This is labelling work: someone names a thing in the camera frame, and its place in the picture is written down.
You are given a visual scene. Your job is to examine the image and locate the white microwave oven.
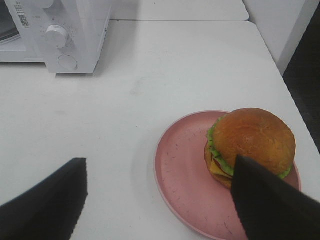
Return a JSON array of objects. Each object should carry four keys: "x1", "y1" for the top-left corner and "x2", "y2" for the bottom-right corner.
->
[{"x1": 0, "y1": 0, "x2": 112, "y2": 74}]

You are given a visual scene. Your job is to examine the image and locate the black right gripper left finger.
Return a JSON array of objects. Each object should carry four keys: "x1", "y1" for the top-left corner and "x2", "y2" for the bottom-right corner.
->
[{"x1": 0, "y1": 158, "x2": 88, "y2": 240}]

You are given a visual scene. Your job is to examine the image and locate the round door release button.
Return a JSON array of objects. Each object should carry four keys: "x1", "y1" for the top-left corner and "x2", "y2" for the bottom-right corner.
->
[{"x1": 58, "y1": 55, "x2": 78, "y2": 70}]

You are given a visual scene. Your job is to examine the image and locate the toy burger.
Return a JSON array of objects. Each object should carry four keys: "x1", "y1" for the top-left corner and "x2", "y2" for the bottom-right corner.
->
[{"x1": 204, "y1": 108, "x2": 296, "y2": 189}]

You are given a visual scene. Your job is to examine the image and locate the white microwave knob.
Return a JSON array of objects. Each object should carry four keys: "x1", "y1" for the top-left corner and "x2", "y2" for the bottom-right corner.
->
[
  {"x1": 44, "y1": 24, "x2": 69, "y2": 49},
  {"x1": 39, "y1": 0, "x2": 55, "y2": 9}
]

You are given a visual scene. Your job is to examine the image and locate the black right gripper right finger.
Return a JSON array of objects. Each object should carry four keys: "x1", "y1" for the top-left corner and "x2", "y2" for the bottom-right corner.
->
[{"x1": 231, "y1": 155, "x2": 320, "y2": 240}]

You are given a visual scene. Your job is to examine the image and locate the pink round plate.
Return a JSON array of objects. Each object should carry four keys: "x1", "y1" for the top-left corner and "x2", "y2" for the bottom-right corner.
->
[{"x1": 154, "y1": 111, "x2": 301, "y2": 240}]

